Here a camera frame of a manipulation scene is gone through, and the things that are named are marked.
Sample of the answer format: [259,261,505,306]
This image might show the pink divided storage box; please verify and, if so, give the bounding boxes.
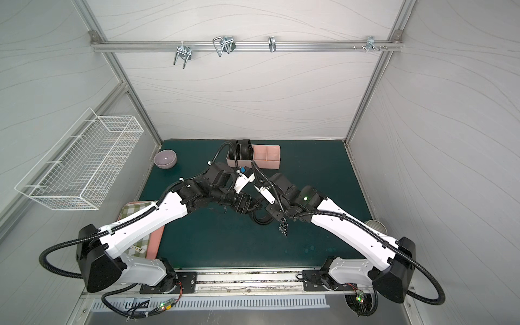
[252,144,281,170]

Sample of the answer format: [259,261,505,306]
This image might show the long black belt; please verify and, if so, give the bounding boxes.
[227,141,241,161]

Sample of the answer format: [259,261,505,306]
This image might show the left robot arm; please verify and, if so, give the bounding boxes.
[39,162,261,293]

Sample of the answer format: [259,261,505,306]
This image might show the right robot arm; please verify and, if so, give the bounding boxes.
[252,163,446,306]

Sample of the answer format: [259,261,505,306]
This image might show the purple bowl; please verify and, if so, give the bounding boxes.
[153,150,177,169]

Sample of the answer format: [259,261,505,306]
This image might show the white ribbed cup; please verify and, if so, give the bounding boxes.
[365,219,388,236]

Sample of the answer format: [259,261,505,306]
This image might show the pink tray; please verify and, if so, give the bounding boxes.
[115,200,167,261]

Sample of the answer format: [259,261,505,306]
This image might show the green checked cloth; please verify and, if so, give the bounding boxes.
[118,201,151,258]

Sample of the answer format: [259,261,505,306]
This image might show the metal hook clamp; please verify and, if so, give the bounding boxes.
[352,36,388,52]
[173,42,192,69]
[268,36,276,53]
[213,36,236,57]

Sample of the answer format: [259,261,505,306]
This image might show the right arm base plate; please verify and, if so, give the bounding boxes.
[296,269,357,292]

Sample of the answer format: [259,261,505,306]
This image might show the front aluminium frame rail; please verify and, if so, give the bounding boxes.
[83,259,407,303]

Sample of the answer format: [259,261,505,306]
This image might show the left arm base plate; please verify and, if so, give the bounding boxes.
[139,272,197,295]

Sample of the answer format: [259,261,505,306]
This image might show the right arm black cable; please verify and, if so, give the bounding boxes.
[344,288,379,318]

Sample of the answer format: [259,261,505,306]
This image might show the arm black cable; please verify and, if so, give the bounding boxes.
[344,288,379,318]
[100,283,184,320]

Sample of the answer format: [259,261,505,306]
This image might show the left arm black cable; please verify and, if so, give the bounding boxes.
[100,283,184,320]

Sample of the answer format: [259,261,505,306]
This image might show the white wire basket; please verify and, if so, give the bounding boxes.
[14,108,144,211]

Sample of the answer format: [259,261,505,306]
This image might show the horizontal aluminium rail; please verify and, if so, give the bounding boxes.
[91,39,404,54]

